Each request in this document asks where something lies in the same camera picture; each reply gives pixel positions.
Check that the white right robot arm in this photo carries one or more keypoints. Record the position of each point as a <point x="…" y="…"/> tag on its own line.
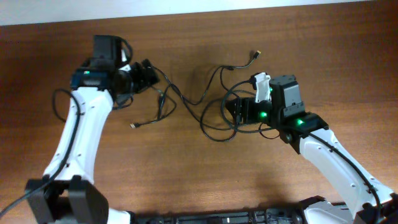
<point x="277" y="103"/>

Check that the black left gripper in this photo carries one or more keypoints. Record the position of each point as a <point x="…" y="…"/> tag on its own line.
<point x="144" y="81"/>

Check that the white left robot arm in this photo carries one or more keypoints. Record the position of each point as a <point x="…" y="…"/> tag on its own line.
<point x="104" y="82"/>

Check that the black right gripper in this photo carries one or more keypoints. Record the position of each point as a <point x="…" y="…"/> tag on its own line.
<point x="244" y="102"/>

